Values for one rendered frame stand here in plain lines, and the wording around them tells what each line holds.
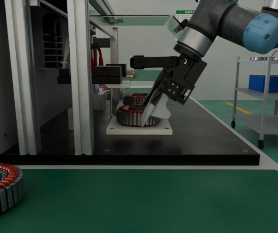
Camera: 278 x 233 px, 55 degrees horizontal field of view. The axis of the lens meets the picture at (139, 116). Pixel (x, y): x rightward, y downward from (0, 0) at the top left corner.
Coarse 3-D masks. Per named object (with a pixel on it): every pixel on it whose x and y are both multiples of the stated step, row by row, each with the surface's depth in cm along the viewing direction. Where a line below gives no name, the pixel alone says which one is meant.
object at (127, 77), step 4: (108, 64) 86; (112, 64) 86; (116, 64) 86; (120, 64) 86; (124, 64) 86; (124, 68) 86; (92, 72) 86; (124, 72) 86; (124, 76) 86; (128, 76) 87; (132, 76) 87; (96, 84) 88; (96, 88) 88; (96, 92) 88
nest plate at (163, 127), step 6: (114, 120) 70; (162, 120) 70; (108, 126) 64; (114, 126) 64; (120, 126) 64; (126, 126) 64; (132, 126) 64; (138, 126) 64; (144, 126) 64; (150, 126) 64; (156, 126) 64; (162, 126) 64; (168, 126) 64; (108, 132) 61; (114, 132) 61; (120, 132) 61; (126, 132) 61; (132, 132) 61; (138, 132) 61; (144, 132) 61; (150, 132) 61; (156, 132) 61; (162, 132) 61; (168, 132) 61
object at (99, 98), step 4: (92, 92) 91; (100, 92) 91; (104, 92) 92; (92, 96) 87; (96, 96) 87; (100, 96) 87; (104, 96) 92; (92, 100) 87; (96, 100) 87; (100, 100) 87; (104, 100) 92; (96, 104) 88; (100, 104) 88; (104, 104) 92; (96, 108) 88; (100, 108) 88
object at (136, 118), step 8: (136, 104) 71; (144, 104) 71; (120, 112) 64; (128, 112) 63; (136, 112) 62; (120, 120) 65; (128, 120) 63; (136, 120) 62; (152, 120) 63; (160, 120) 66
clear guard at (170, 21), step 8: (104, 16) 80; (112, 16) 80; (120, 16) 80; (128, 16) 80; (136, 16) 80; (144, 16) 80; (152, 16) 80; (160, 16) 80; (168, 16) 80; (112, 24) 99; (120, 24) 99; (128, 24) 99; (136, 24) 99; (144, 24) 99; (152, 24) 99; (160, 24) 99; (168, 24) 96; (176, 24) 84; (176, 32) 95
